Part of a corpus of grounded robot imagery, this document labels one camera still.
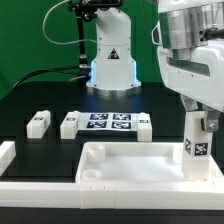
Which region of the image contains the grey cable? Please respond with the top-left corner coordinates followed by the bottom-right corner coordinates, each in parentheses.
top-left (42, 0), bottom-right (98, 46)

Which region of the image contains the black marker plate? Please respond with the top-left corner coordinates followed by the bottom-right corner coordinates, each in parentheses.
top-left (78, 112), bottom-right (137, 132)

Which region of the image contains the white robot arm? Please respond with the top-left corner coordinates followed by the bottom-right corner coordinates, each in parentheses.
top-left (89, 0), bottom-right (224, 132)

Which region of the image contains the black camera stand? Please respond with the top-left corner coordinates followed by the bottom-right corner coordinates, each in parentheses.
top-left (68, 0), bottom-right (123, 64)

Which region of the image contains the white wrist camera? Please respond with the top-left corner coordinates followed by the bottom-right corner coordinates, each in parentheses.
top-left (151, 26), bottom-right (160, 45)

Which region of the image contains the white desk top tray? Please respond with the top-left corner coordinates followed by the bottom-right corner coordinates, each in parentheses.
top-left (75, 141), bottom-right (224, 184)

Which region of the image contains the white U-shaped fence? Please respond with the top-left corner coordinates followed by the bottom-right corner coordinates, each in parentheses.
top-left (0, 140), bottom-right (224, 211)

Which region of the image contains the black cable bundle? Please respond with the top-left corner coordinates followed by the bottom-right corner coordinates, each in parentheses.
top-left (12, 65), bottom-right (93, 90)

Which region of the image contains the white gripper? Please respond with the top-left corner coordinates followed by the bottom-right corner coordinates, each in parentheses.
top-left (157, 46), bottom-right (224, 133)

